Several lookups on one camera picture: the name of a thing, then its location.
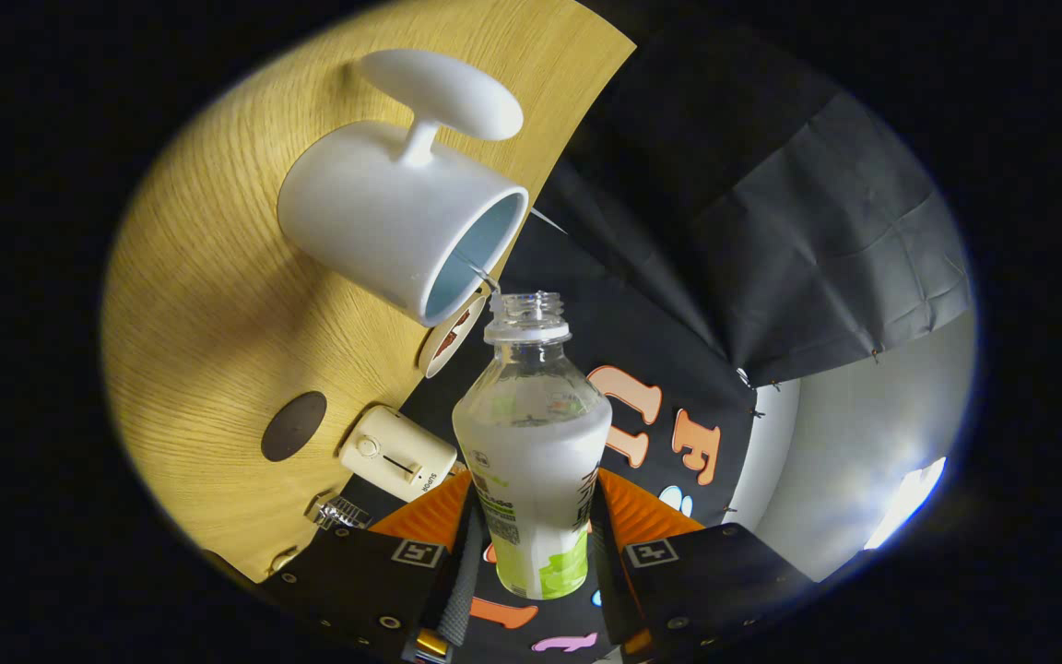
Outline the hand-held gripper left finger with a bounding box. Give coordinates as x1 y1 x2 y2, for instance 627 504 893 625
259 470 486 663

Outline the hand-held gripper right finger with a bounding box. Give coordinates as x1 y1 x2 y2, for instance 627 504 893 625
591 468 813 660

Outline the dark round coaster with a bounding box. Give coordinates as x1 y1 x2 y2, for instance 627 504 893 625
261 391 328 463

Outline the clear juice bottle green label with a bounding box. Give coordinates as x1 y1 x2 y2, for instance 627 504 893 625
452 290 614 600

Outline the white cup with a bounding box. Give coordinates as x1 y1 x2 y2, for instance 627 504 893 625
277 48 530 328

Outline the clear glass straw holder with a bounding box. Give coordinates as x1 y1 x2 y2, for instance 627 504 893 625
310 495 373 531

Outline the white toaster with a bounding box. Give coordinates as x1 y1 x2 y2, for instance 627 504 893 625
339 406 458 504

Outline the large ceiling light panel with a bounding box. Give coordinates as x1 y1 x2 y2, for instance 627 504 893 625
863 456 947 551

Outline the white dish of red snack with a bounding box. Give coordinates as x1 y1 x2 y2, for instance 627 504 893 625
418 293 488 379

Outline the wooden table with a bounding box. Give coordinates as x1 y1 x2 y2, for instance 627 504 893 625
100 0 635 584

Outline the black backdrop cloth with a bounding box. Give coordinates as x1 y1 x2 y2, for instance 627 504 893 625
347 0 974 664

